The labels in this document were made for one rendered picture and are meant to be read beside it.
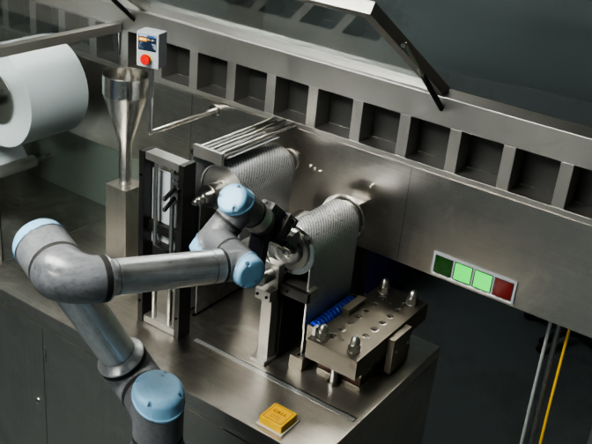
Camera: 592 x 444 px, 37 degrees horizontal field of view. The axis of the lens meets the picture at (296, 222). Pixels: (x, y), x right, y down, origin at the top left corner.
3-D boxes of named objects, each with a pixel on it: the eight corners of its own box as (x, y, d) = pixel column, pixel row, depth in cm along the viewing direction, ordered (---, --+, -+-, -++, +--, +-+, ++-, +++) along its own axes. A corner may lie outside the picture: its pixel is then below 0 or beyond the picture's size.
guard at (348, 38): (40, -68, 242) (40, -70, 242) (148, 8, 285) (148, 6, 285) (366, 11, 191) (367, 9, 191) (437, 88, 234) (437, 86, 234)
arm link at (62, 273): (49, 272, 163) (273, 249, 190) (32, 246, 171) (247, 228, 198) (45, 326, 168) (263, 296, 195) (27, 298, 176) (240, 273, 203)
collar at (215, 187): (198, 203, 241) (199, 181, 238) (212, 196, 246) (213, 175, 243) (216, 210, 238) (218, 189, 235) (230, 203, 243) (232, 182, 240)
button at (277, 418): (258, 422, 223) (259, 415, 222) (275, 409, 228) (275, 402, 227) (280, 434, 220) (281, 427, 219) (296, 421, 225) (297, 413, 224)
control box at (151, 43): (133, 66, 245) (133, 31, 240) (144, 61, 250) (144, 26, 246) (155, 71, 243) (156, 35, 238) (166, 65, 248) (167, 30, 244)
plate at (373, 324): (304, 357, 238) (307, 337, 236) (379, 299, 269) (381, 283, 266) (354, 381, 231) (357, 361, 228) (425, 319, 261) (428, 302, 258)
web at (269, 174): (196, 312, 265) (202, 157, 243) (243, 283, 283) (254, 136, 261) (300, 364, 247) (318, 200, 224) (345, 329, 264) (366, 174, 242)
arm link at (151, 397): (144, 455, 194) (144, 407, 188) (120, 420, 204) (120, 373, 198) (193, 440, 200) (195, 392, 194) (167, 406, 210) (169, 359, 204)
